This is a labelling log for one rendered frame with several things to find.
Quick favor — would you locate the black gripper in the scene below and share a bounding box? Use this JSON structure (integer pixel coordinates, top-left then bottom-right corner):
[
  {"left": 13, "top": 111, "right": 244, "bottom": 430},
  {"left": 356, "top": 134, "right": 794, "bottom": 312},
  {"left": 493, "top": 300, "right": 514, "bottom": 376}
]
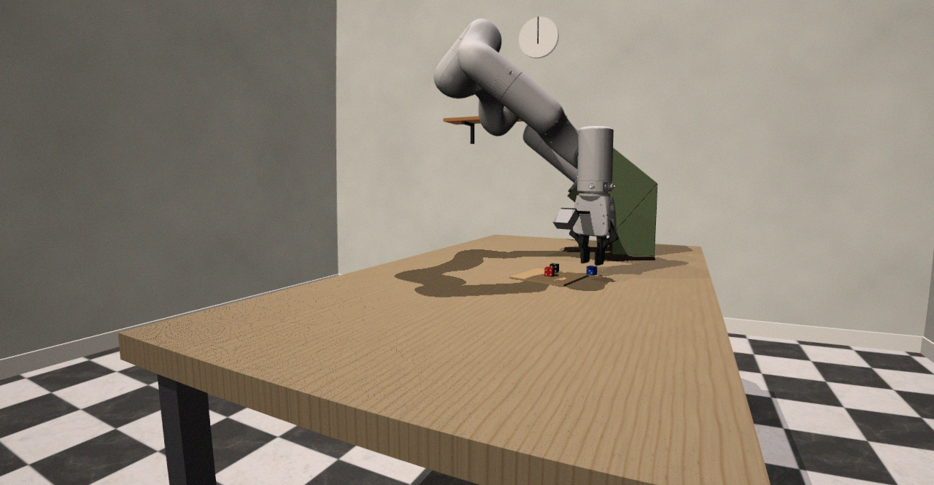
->
[{"left": 569, "top": 193, "right": 619, "bottom": 265}]

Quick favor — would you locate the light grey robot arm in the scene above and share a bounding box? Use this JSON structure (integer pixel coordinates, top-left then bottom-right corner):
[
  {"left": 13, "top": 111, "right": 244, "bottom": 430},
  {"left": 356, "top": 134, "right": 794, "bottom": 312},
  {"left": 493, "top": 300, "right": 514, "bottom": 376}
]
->
[{"left": 433, "top": 19, "right": 614, "bottom": 194}]

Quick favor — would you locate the tan flat mat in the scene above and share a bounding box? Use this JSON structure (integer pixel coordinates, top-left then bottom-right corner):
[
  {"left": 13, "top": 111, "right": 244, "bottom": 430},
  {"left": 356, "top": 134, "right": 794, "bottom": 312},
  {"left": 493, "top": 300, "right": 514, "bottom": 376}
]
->
[{"left": 509, "top": 268, "right": 588, "bottom": 287}]

